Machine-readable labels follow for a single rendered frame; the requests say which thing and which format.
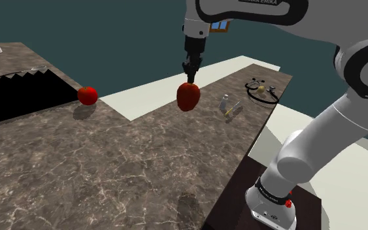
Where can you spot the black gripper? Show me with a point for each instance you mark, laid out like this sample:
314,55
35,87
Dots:
194,47

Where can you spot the dark red apple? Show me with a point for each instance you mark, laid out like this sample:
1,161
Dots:
188,97

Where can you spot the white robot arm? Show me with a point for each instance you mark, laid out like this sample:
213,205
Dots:
317,140

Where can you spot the wooden framed window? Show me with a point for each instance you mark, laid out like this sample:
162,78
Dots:
219,26

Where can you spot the small clear shaker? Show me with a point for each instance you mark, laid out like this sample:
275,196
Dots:
223,103

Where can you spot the small yellow potato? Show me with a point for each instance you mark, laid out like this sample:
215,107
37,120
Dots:
260,89

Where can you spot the bright red apple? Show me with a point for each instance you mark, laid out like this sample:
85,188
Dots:
87,95

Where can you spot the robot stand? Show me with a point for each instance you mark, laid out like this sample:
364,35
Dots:
234,197

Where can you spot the black kitchen sink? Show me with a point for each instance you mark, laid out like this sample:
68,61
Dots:
21,95

